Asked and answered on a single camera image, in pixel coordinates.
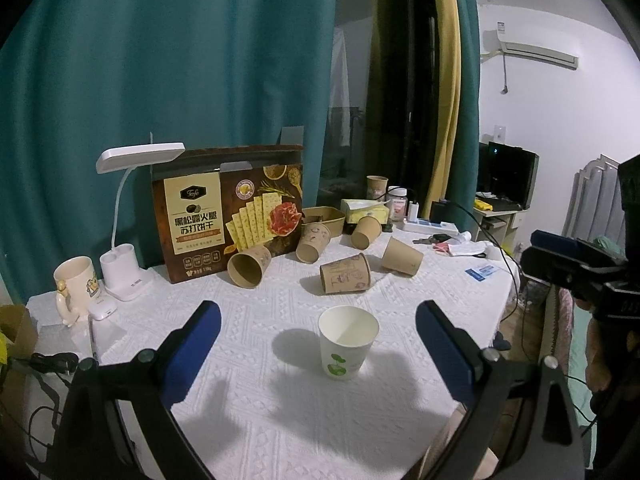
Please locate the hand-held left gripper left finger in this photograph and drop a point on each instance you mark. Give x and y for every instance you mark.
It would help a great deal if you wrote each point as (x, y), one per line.
(192, 360)

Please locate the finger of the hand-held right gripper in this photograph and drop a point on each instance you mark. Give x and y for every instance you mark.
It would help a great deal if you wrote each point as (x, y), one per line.
(555, 267)
(565, 243)

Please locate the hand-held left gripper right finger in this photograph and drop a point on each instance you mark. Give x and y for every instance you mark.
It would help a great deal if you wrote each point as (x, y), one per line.
(445, 360)

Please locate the white paper cup green print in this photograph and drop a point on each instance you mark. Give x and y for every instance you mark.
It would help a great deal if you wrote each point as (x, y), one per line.
(346, 345)

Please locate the brown paper cup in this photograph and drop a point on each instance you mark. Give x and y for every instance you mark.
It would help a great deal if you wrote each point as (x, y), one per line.
(366, 232)
(312, 243)
(402, 256)
(376, 187)
(248, 267)
(346, 274)

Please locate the beige computer desk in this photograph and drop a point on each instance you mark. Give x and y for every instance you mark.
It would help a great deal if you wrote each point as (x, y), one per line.
(500, 222)

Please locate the blue card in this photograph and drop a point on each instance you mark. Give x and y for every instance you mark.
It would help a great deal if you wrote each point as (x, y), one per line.
(482, 271)

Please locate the white textured tablecloth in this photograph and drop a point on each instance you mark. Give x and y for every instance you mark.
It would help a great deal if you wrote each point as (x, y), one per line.
(260, 410)

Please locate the crumpled white wrapper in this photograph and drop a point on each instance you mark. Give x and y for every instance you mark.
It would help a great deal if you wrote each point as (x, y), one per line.
(472, 248)

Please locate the black monitor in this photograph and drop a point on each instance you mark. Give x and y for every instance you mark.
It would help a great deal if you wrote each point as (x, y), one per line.
(510, 170)

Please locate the black pen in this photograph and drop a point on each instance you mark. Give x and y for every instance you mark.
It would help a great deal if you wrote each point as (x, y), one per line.
(93, 342)

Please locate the small white device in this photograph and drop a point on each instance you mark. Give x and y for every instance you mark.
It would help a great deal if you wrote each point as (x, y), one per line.
(103, 307)

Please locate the key bunch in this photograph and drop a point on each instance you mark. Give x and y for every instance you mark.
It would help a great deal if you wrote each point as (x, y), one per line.
(432, 240)

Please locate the white power strip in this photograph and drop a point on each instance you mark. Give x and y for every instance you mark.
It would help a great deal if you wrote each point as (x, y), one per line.
(430, 226)

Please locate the white desk lamp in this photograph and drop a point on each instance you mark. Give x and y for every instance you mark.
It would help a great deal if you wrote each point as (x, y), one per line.
(125, 240)

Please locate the white mug yellow duck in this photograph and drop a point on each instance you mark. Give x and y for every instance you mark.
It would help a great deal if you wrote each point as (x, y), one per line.
(77, 280)

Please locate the brown cracker box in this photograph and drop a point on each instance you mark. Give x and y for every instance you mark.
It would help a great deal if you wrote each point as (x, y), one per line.
(225, 215)

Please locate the white charger plug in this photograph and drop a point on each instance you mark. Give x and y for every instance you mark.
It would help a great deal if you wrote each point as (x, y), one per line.
(415, 209)

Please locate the clear jar white lid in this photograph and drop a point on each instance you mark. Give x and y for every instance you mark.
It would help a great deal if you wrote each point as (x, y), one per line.
(398, 205)

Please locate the yellow tissue box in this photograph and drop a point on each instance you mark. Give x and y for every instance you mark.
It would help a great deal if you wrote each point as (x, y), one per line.
(364, 209)

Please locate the narrow teal curtain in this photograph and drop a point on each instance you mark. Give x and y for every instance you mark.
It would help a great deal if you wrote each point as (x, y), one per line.
(467, 100)

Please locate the cardboard box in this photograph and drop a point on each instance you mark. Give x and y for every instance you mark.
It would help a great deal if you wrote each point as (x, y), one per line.
(15, 340)

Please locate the brown paper bowl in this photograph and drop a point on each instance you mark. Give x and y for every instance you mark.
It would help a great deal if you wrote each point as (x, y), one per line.
(324, 219)

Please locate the white air conditioner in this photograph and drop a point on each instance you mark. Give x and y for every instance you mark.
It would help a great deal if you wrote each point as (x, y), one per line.
(532, 47)

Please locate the yellow curtain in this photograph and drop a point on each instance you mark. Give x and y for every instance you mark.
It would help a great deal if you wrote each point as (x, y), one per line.
(447, 80)

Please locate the dark glass sliding door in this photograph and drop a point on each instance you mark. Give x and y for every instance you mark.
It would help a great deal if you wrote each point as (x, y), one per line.
(380, 75)

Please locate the wide teal curtain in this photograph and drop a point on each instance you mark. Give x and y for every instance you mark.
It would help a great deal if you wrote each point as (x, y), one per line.
(165, 60)

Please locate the white wall socket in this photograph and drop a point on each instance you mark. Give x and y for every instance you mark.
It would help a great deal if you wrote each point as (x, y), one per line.
(499, 133)

